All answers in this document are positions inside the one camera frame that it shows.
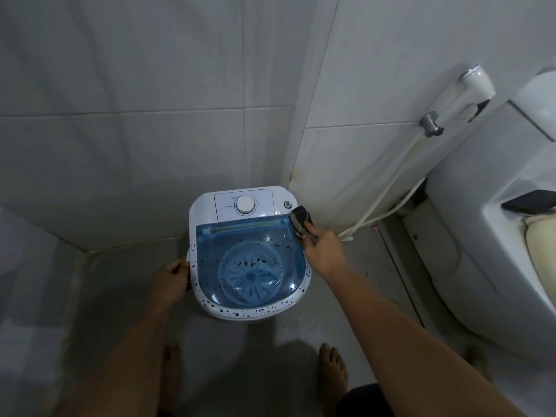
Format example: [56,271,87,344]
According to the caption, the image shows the person's left hand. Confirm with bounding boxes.
[149,259,191,312]

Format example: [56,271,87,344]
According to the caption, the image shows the person's right hand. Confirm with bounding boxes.
[302,225,349,281]

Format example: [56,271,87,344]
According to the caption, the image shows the white speckled mini washing machine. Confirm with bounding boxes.
[186,185,313,321]

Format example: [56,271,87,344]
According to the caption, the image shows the person's right forearm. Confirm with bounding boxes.
[322,267,529,417]

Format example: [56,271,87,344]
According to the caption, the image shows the person's left forearm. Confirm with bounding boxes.
[56,295,180,417]

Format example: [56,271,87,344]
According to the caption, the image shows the blue transparent washer lid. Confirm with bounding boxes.
[196,214,306,310]

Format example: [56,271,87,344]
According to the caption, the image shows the person's left foot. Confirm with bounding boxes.
[161,343,182,414]

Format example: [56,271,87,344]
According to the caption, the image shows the person's foot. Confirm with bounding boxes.
[318,343,350,407]
[161,343,182,414]

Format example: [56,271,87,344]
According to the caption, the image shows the person's right foot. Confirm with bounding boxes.
[318,343,350,407]

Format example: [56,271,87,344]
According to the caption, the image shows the white toilet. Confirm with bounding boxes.
[425,70,556,370]

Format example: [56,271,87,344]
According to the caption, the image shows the black shorts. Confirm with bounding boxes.
[336,383,397,417]

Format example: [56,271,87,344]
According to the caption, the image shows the white bidet sprayer head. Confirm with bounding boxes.
[436,65,497,126]

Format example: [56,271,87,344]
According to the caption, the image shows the black phone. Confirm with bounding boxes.
[501,189,556,216]

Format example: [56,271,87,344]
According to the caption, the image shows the cream toilet seat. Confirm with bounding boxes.
[523,213,556,318]

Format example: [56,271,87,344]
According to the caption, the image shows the white sprayer hose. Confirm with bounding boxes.
[338,133,435,242]

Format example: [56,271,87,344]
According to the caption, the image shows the chrome sprayer wall holder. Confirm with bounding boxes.
[419,110,445,138]

